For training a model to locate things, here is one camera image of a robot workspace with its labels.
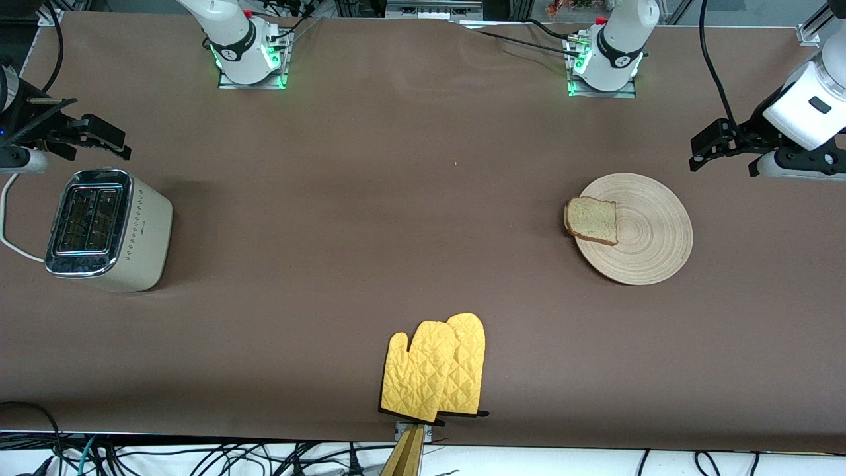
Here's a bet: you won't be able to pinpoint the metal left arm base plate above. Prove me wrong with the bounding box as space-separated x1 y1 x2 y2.
566 33 639 99

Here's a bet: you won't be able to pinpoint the round wooden plate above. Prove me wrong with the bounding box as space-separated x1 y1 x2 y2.
570 173 694 286

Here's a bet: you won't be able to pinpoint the slice of brown bread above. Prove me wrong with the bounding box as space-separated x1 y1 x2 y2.
564 196 619 247

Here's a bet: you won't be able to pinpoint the teal floor cable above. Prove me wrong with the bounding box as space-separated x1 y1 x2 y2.
78 435 98 476

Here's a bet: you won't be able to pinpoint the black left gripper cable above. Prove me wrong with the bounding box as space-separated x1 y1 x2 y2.
698 0 740 130

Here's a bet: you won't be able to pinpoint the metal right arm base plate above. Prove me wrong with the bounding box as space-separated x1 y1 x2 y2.
218 25 293 91

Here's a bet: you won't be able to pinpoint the yellow quilted oven mitt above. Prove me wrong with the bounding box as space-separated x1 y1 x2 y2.
436 313 490 418
379 321 458 424

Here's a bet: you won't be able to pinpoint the metal stand bracket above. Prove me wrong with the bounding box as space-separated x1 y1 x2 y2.
395 421 433 444

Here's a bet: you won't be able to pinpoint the short black table cable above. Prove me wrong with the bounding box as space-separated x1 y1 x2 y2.
525 18 572 42

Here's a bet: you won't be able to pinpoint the cream two-slot toaster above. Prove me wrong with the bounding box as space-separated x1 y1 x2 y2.
44 168 174 293

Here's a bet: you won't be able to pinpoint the wooden camera stand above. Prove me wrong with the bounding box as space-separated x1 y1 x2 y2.
380 424 425 476

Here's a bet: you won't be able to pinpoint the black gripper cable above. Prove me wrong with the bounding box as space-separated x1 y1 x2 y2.
40 0 65 93
698 0 740 130

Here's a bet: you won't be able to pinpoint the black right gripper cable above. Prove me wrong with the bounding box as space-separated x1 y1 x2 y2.
40 0 65 93

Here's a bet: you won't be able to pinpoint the aluminium frame profile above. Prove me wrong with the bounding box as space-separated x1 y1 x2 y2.
796 0 846 47

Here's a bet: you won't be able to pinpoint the thick black looped floor cable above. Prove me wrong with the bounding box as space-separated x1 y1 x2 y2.
0 401 63 476

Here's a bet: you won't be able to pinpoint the dark table cover sheet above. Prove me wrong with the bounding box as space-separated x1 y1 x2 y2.
0 12 846 456

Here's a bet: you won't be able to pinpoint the long black table cable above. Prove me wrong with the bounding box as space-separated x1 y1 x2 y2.
471 28 579 59

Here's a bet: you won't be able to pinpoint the black right base cable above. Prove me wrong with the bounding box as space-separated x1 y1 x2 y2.
268 15 325 42

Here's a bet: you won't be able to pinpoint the colourful snack packets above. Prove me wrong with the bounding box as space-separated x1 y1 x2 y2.
545 0 599 17

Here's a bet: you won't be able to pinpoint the grey metal rail unit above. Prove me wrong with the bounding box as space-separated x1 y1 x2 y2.
385 0 483 19

